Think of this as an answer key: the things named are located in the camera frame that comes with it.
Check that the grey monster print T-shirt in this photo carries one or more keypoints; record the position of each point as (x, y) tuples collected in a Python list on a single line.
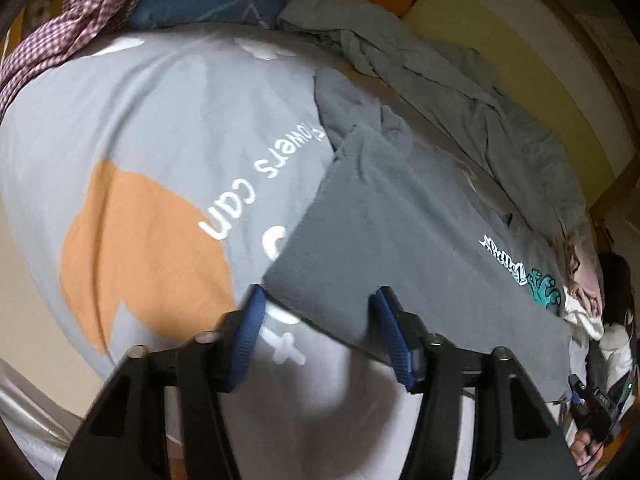
[(400, 220)]

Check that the red checked curtain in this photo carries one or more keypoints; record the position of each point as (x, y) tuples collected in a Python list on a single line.
[(80, 5)]

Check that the pink folded clothes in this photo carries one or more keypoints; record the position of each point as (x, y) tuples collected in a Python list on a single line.
[(580, 270)]

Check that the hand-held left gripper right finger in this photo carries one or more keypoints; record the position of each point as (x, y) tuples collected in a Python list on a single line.
[(390, 330)]

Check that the yellow white foam pad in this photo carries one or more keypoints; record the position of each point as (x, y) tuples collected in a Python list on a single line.
[(525, 60)]

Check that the white cloth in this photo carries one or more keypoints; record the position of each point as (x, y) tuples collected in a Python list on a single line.
[(617, 350)]

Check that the white folded clothes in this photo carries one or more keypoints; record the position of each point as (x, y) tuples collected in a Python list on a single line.
[(592, 322)]

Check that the grey printed bed sheet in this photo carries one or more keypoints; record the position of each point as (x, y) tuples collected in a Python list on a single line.
[(150, 135)]

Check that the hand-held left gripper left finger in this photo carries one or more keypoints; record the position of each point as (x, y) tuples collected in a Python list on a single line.
[(247, 335)]

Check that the black clothing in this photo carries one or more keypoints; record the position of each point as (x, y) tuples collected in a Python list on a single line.
[(620, 280)]

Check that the person's right hand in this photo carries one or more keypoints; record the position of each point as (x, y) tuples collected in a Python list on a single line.
[(582, 452)]

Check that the blue pillow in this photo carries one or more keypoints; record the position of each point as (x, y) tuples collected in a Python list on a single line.
[(200, 5)]

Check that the grey crumpled blanket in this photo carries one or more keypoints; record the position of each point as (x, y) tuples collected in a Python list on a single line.
[(425, 75)]

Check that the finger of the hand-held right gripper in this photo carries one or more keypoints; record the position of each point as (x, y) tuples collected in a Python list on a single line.
[(576, 400)]

